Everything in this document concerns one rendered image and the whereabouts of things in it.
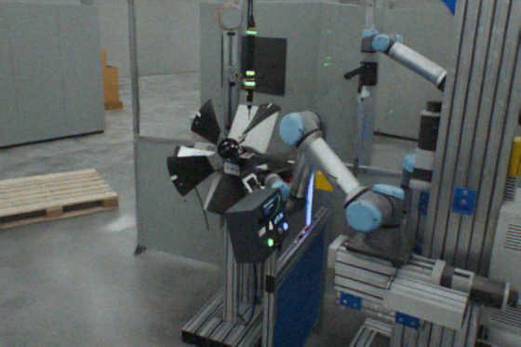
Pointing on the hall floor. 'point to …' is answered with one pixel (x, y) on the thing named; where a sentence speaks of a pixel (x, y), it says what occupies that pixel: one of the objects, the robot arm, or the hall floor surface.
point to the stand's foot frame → (193, 332)
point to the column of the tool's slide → (227, 112)
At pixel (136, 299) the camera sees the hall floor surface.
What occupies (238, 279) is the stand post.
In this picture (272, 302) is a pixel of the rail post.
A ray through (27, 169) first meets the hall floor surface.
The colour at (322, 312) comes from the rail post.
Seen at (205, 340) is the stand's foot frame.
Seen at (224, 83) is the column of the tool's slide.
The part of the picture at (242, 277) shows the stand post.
